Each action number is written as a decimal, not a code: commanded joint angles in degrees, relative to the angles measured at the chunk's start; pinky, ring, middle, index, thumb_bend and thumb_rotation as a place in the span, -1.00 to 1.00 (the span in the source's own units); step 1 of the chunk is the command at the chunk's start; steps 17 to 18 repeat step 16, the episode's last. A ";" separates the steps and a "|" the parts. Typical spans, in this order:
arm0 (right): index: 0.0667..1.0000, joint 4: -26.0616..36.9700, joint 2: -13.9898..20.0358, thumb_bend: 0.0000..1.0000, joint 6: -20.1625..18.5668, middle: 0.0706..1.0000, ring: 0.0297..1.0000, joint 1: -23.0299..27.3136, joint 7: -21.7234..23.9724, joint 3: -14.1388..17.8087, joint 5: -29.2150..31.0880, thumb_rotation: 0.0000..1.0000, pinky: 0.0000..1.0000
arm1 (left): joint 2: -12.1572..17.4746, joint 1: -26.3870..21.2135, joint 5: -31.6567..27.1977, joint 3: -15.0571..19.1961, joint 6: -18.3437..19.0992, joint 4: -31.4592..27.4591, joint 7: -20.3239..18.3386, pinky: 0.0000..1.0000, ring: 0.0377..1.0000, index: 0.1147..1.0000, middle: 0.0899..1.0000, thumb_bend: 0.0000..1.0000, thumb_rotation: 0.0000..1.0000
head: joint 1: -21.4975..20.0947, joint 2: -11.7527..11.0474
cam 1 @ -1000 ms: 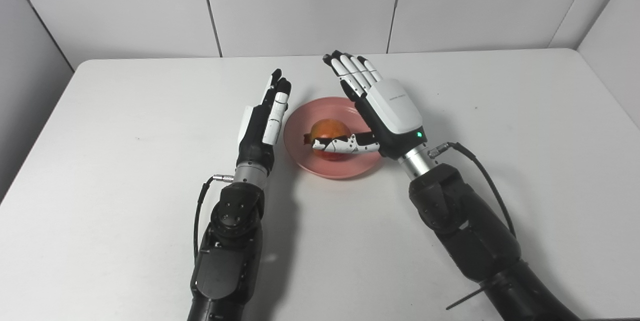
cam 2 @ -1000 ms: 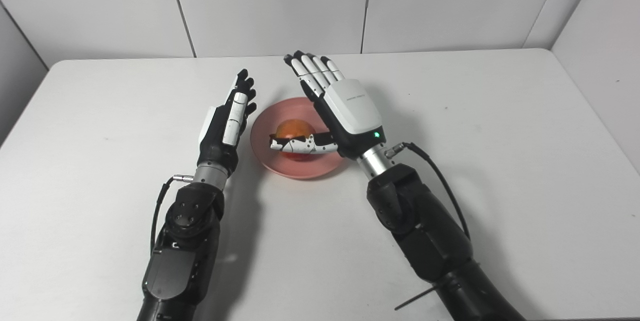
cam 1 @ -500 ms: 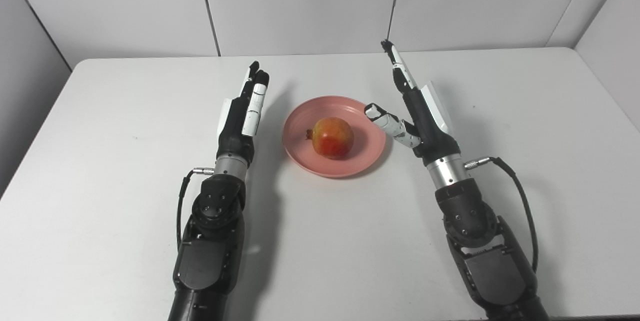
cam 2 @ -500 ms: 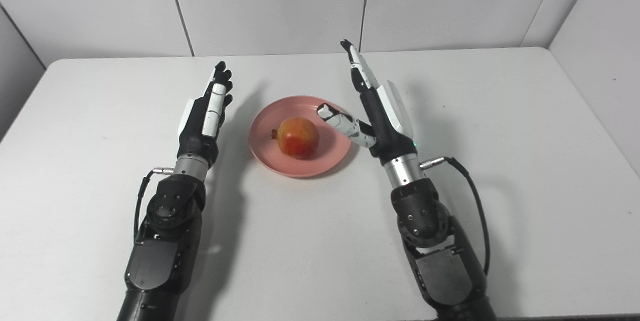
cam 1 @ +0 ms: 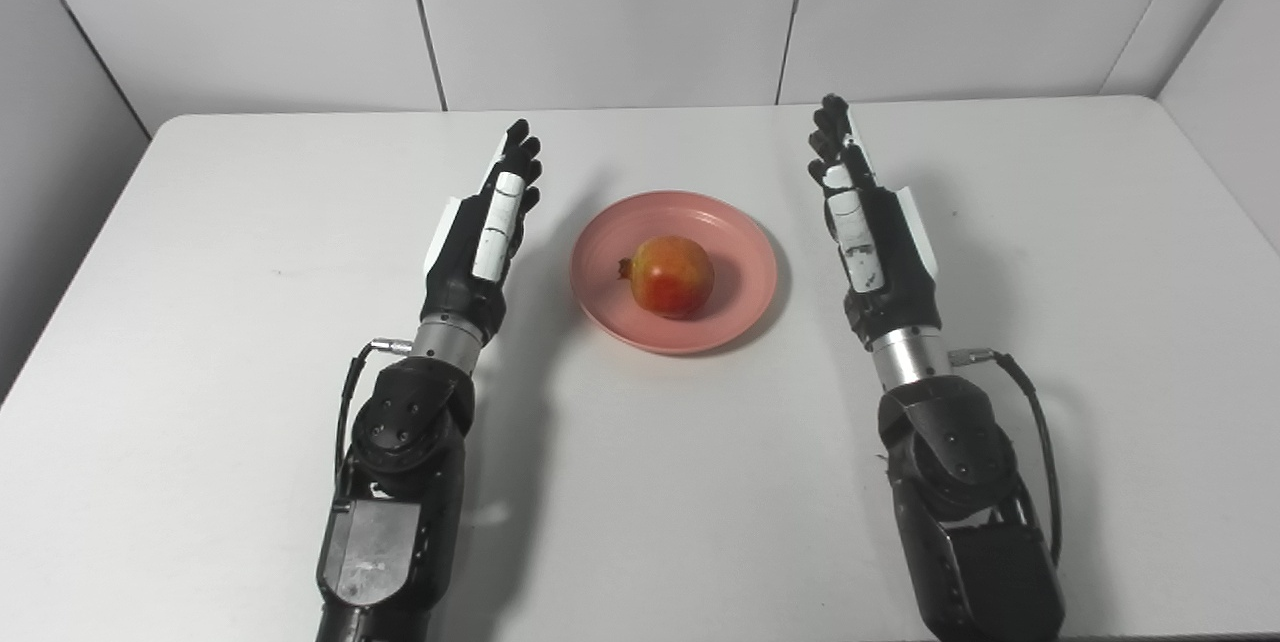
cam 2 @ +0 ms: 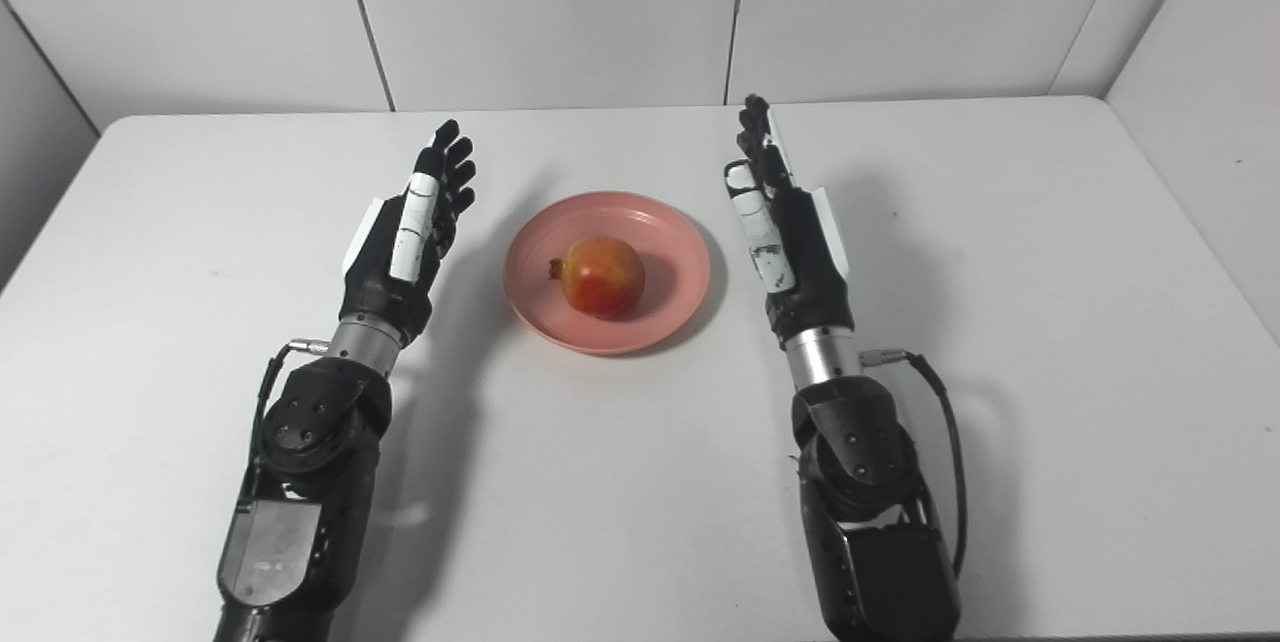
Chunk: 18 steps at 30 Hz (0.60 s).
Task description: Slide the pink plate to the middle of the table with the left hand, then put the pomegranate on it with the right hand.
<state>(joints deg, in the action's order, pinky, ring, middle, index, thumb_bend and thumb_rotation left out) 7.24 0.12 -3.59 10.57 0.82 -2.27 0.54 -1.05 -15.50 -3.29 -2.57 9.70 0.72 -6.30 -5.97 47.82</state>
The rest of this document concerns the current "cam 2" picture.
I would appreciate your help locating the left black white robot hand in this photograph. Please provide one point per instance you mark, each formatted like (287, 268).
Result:
(380, 292)

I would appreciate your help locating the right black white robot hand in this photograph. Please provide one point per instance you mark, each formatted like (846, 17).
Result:
(815, 272)

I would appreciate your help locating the red pomegranate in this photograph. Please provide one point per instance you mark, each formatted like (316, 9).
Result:
(602, 280)

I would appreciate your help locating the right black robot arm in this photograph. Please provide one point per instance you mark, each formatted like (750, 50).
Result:
(870, 502)

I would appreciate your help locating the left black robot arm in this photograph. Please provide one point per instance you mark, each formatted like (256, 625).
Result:
(300, 482)

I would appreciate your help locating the pink round plate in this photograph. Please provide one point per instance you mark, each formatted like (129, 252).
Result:
(670, 262)

